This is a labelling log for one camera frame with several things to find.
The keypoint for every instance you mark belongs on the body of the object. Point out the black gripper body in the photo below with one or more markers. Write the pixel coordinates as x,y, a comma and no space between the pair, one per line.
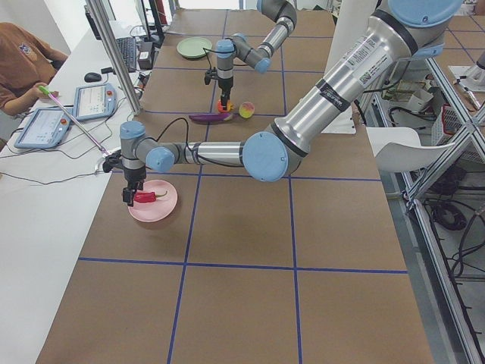
134,176
226,84

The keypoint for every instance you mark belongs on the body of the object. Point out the red pomegranate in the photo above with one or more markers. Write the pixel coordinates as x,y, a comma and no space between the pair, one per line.
229,110

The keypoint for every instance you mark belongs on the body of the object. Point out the red chili pepper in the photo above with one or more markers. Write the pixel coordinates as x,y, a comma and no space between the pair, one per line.
148,197

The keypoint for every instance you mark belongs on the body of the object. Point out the yellow pink peach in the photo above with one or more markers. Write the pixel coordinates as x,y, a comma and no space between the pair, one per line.
246,110

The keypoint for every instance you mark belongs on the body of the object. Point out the purple eggplant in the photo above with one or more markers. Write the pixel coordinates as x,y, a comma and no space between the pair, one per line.
211,118

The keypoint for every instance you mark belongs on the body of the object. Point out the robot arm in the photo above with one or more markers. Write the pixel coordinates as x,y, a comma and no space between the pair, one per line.
284,16
397,30

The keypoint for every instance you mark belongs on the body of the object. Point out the pink plate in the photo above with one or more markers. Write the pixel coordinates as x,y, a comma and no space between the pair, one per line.
155,211

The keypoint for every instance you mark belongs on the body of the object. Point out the light green plate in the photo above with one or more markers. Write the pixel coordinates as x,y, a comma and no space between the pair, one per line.
194,47

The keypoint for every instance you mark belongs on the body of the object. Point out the far teach pendant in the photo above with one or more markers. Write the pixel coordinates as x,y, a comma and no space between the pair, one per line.
95,101

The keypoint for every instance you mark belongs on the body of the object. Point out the teach pendant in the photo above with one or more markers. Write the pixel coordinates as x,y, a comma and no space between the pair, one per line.
95,101
46,129

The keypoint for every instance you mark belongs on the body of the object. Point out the black power adapter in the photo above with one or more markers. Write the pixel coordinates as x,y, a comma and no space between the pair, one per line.
145,55

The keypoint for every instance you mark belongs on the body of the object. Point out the black keyboard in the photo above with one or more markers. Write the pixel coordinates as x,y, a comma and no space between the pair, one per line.
128,49

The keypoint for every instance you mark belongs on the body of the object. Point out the near teach pendant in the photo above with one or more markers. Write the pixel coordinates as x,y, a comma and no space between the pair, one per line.
46,129

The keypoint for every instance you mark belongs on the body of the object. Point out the black computer mouse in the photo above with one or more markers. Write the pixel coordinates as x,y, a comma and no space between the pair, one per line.
92,77

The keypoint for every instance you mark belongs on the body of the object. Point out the green pink stick tool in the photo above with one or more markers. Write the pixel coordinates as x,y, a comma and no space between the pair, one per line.
45,91

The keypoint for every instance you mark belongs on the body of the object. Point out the seated person in brown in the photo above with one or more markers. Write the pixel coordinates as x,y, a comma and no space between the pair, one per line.
27,64

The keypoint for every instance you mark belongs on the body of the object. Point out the white chair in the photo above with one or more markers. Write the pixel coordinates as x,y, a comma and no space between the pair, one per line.
399,149

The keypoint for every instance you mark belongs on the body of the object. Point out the brown paper table cover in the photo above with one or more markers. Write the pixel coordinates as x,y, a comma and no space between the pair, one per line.
304,270

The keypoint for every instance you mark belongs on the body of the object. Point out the white plastic basket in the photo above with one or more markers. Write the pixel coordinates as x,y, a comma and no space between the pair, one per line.
445,126

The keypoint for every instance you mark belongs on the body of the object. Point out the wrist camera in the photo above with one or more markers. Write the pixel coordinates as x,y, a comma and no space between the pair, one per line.
210,74
112,161

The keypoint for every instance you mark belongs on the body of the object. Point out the aluminium frame post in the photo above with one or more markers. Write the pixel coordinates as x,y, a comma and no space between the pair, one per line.
100,17

